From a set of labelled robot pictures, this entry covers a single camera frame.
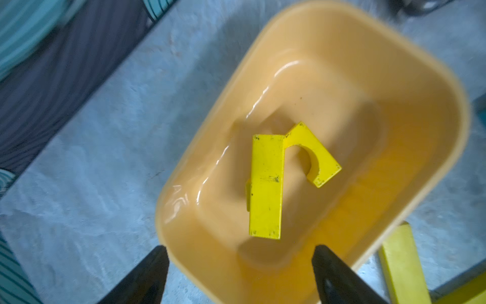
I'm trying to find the yellow arch block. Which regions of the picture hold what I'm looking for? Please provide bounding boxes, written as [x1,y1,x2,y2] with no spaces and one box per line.
[283,122,342,188]

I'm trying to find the orange plastic tub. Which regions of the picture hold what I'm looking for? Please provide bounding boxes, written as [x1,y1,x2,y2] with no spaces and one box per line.
[156,1,470,303]

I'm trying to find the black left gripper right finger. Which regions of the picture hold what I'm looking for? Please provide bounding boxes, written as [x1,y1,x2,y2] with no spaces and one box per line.
[311,244,386,303]

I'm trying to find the yellow long block centre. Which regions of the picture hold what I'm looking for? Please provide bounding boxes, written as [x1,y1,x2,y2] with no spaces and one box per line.
[434,273,485,304]

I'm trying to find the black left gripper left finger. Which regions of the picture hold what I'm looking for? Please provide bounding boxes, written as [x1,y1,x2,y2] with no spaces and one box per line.
[99,245,170,304]

